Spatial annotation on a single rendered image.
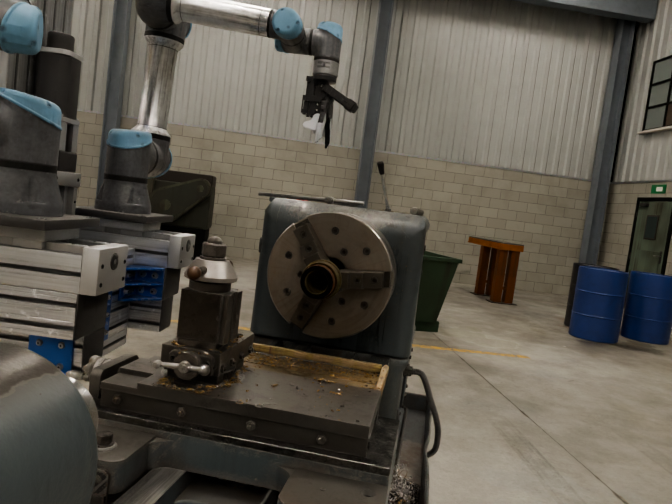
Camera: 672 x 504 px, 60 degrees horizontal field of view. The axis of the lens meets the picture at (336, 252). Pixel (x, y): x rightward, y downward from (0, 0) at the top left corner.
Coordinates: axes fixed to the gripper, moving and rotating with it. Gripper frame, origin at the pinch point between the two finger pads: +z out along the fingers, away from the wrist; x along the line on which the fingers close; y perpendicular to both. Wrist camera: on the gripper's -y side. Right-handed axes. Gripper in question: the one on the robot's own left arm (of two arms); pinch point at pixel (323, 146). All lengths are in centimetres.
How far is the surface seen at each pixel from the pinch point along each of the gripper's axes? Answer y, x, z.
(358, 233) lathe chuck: -18.0, 31.5, 23.0
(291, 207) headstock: 3.7, 14.6, 19.0
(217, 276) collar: -6, 91, 29
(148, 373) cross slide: 3, 91, 45
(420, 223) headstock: -31.9, 14.3, 18.9
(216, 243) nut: -5, 89, 25
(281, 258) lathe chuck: 0.3, 31.5, 31.6
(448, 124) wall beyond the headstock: -29, -1029, -172
